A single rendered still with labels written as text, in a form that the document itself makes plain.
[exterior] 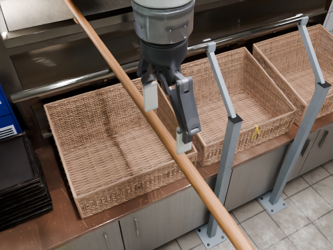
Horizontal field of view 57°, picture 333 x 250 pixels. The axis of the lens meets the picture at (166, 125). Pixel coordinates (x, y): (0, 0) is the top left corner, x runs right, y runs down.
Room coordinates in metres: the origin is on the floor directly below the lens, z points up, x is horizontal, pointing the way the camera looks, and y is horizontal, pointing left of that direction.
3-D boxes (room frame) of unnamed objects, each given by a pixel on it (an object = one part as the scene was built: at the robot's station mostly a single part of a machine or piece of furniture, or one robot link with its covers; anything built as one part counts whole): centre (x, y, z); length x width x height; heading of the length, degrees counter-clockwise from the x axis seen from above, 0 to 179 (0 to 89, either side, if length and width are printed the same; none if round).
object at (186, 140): (0.37, -0.04, 1.38); 0.03 x 0.01 x 0.05; 29
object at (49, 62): (1.48, -0.17, 1.02); 1.79 x 0.11 x 0.19; 117
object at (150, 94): (0.50, 0.03, 1.35); 0.03 x 0.01 x 0.07; 119
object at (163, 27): (0.44, 0.00, 1.56); 0.09 x 0.09 x 0.06
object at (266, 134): (1.25, -0.31, 0.72); 0.56 x 0.49 x 0.28; 117
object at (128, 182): (0.98, 0.21, 0.72); 0.56 x 0.49 x 0.28; 116
